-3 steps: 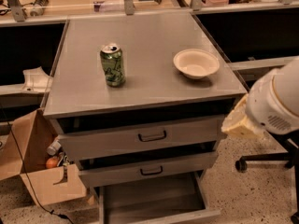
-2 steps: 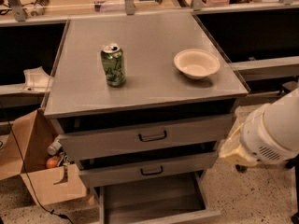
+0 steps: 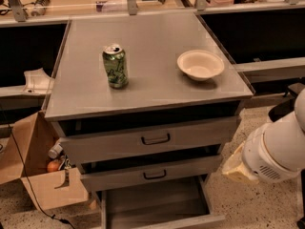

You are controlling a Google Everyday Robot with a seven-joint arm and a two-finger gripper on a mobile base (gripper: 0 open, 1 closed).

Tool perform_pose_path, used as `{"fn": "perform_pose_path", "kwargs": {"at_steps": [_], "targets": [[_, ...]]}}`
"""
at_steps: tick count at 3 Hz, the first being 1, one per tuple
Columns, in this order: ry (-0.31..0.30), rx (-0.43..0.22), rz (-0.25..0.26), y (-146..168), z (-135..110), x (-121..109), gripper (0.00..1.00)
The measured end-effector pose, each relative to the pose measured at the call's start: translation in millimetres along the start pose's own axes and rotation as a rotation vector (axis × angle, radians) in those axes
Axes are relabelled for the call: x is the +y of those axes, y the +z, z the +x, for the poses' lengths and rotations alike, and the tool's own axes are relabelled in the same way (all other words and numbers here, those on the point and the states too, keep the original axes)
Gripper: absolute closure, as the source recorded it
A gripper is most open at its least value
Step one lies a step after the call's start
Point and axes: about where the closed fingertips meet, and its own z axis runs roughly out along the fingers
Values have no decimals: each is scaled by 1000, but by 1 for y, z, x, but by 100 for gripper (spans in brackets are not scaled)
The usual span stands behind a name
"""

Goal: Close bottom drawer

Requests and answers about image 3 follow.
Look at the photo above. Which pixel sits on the green soda can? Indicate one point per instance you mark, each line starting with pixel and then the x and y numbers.
pixel 115 65

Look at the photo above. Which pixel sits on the orange fruit in box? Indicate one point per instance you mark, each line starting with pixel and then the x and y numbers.
pixel 53 166

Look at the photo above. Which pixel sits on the grey drawer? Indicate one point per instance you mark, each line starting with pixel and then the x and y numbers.
pixel 149 140
pixel 173 204
pixel 151 173

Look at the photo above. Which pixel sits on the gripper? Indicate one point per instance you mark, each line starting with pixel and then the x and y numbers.
pixel 257 159

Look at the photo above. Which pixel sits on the brown cardboard box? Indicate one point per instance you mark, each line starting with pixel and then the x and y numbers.
pixel 26 158

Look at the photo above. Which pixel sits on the grey drawer cabinet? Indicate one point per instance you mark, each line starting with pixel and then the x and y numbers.
pixel 82 102

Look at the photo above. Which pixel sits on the black office chair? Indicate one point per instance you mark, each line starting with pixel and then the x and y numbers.
pixel 283 109

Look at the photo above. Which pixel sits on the white bowl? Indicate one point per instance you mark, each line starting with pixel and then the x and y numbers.
pixel 200 65

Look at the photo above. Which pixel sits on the white plastic part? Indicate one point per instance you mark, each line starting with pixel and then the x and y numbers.
pixel 37 82

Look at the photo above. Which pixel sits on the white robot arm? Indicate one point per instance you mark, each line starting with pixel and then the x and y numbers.
pixel 273 152

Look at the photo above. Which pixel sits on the white bottle in box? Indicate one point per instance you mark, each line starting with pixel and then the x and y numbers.
pixel 55 151

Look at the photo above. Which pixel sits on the grey handheld device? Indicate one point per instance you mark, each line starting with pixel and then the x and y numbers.
pixel 40 7

